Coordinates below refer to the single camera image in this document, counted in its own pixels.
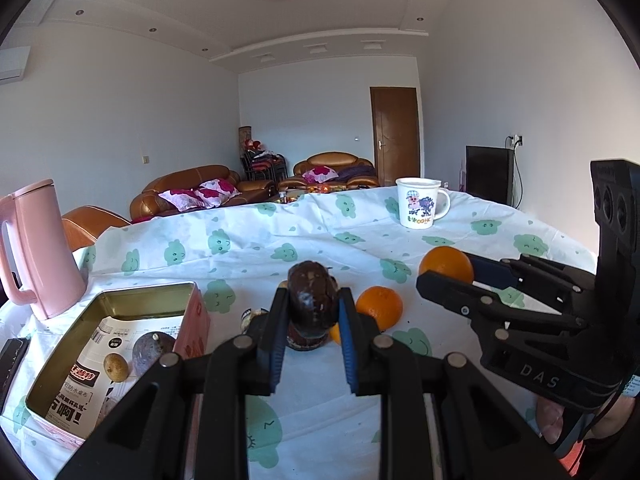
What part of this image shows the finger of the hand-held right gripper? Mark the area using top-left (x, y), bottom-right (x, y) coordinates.
top-left (416, 270), bottom-right (588, 346)
top-left (470, 254), bottom-right (598, 316)

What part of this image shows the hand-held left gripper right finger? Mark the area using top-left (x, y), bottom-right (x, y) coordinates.
top-left (337, 287), bottom-right (571, 480)

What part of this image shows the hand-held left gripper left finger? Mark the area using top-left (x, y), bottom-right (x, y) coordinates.
top-left (57, 287), bottom-right (291, 480)

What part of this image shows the dark brown round fruit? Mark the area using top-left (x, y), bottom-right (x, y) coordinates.
top-left (287, 259), bottom-right (341, 340)
top-left (286, 325), bottom-right (331, 352)

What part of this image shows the pink metal tin box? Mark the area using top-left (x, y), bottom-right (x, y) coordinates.
top-left (25, 281), bottom-right (211, 448)

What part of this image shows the purple passion fruit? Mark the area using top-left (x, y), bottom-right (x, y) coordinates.
top-left (131, 331), bottom-right (177, 377)

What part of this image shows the person's right hand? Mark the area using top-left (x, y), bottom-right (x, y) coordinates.
top-left (536, 394), bottom-right (568, 446)

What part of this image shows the white cartoon print mug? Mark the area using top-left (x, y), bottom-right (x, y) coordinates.
top-left (395, 177), bottom-right (452, 230)

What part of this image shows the black television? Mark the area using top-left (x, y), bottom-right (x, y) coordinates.
top-left (465, 145), bottom-right (516, 207)

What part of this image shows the purple blanket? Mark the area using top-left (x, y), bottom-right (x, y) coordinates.
top-left (340, 162), bottom-right (378, 181)

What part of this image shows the cluttered coffee table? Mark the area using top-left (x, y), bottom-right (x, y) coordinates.
top-left (272, 184), bottom-right (351, 204)

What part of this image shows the pink white floral pillow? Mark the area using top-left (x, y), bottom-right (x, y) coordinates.
top-left (159, 189), bottom-right (211, 211)
top-left (192, 177), bottom-right (241, 208)

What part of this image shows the brown wooden door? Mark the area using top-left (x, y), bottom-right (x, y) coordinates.
top-left (370, 86), bottom-right (419, 188)

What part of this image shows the small pink floral pillow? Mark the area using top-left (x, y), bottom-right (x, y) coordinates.
top-left (302, 166), bottom-right (340, 185)

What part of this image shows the stack of dark chairs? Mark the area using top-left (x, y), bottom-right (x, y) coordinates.
top-left (241, 150), bottom-right (287, 183)

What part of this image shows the brown leather armchair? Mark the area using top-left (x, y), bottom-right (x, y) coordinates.
top-left (292, 151), bottom-right (378, 192)

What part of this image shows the newspaper liner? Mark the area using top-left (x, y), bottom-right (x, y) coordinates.
top-left (45, 312), bottom-right (186, 438)

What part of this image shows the brown leather sofa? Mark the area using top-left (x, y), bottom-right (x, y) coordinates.
top-left (131, 164), bottom-right (278, 221)

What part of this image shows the brown leather chair back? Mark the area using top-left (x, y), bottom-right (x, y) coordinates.
top-left (62, 205), bottom-right (133, 251)

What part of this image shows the pink electric kettle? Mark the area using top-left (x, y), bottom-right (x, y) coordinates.
top-left (0, 178), bottom-right (90, 321)

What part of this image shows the black smartphone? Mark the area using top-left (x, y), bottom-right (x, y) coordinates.
top-left (0, 337), bottom-right (31, 411)

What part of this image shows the white air conditioner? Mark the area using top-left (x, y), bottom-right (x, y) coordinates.
top-left (0, 46), bottom-right (32, 83)

